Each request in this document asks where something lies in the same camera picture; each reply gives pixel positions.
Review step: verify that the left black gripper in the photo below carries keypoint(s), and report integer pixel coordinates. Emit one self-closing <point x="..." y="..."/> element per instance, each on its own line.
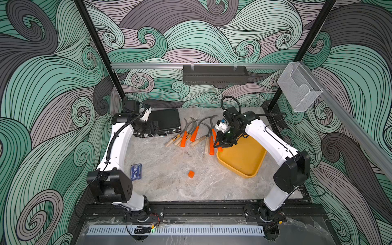
<point x="148" y="130"/>

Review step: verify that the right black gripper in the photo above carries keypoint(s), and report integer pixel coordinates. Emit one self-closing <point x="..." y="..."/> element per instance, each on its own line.
<point x="222" y="142"/>

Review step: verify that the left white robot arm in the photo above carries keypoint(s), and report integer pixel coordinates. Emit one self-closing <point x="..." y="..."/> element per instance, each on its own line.
<point x="108" y="183"/>

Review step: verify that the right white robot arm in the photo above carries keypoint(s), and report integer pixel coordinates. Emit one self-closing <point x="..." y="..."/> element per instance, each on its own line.
<point x="294" y="166"/>

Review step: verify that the black ribbed storage case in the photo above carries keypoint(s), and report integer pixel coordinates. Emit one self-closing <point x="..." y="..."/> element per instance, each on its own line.
<point x="167" y="120"/>

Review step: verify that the yellow plastic tray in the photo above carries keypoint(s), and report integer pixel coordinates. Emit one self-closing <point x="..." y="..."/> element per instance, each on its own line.
<point x="244" y="159"/>

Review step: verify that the blue card pack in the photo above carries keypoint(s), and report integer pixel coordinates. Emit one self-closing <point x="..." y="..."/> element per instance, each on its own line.
<point x="136" y="172"/>

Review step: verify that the small orange block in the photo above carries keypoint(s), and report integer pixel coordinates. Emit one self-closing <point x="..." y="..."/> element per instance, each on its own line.
<point x="191" y="174"/>

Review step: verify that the wooden handle sickle with label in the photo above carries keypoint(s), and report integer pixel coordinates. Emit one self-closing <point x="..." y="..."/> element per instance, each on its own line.
<point x="176" y="138"/>

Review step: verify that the black wall shelf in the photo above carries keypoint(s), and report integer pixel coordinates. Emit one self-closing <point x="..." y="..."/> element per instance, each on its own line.
<point x="215" y="75"/>

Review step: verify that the clear acrylic wall holder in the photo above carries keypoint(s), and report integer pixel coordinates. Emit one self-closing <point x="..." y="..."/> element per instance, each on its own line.
<point x="299" y="86"/>

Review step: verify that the white slotted cable duct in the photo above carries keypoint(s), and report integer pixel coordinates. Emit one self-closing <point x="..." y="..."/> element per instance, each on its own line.
<point x="184" y="230"/>

